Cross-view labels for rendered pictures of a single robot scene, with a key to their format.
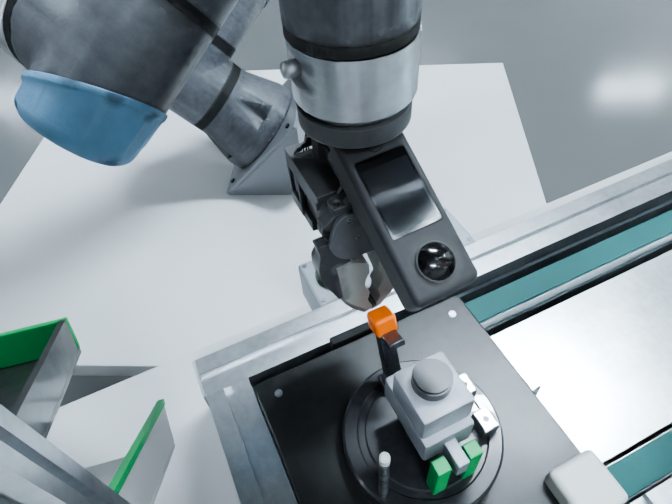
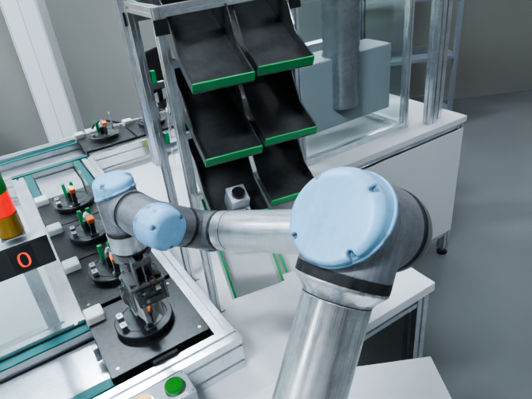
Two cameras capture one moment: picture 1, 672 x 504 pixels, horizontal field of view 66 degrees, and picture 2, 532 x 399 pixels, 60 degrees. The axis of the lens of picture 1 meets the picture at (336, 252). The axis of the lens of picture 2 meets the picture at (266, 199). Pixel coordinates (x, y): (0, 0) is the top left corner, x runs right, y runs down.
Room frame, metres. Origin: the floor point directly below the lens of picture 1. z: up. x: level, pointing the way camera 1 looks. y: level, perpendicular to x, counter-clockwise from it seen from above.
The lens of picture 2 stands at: (1.06, 0.14, 1.77)
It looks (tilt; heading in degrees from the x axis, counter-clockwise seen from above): 30 degrees down; 172
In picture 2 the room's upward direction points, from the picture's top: 6 degrees counter-clockwise
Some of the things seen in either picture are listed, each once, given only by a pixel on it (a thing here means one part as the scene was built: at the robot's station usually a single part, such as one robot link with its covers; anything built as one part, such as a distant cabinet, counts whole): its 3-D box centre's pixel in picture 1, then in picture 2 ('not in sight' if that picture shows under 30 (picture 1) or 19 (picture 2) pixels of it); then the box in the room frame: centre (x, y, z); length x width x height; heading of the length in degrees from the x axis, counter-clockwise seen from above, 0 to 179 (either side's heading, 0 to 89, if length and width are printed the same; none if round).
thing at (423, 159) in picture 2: not in sight; (340, 200); (-1.06, 0.86, 0.43); 1.11 x 0.68 x 0.86; 111
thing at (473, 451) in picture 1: (468, 459); not in sight; (0.13, -0.09, 1.01); 0.01 x 0.01 x 0.05; 21
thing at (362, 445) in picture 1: (421, 434); (144, 318); (0.17, -0.06, 0.98); 0.14 x 0.14 x 0.02
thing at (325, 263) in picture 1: (343, 254); not in sight; (0.25, -0.01, 1.14); 0.05 x 0.02 x 0.09; 111
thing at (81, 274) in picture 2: not in sight; (110, 258); (-0.07, -0.15, 1.01); 0.24 x 0.24 x 0.13; 21
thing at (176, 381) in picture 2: not in sight; (174, 386); (0.38, 0.00, 0.96); 0.04 x 0.04 x 0.02
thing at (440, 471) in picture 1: (438, 475); not in sight; (0.12, -0.06, 1.01); 0.01 x 0.01 x 0.05; 21
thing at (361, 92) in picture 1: (348, 66); (130, 237); (0.28, -0.02, 1.28); 0.08 x 0.08 x 0.05
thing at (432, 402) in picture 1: (435, 407); not in sight; (0.16, -0.07, 1.06); 0.08 x 0.04 x 0.07; 22
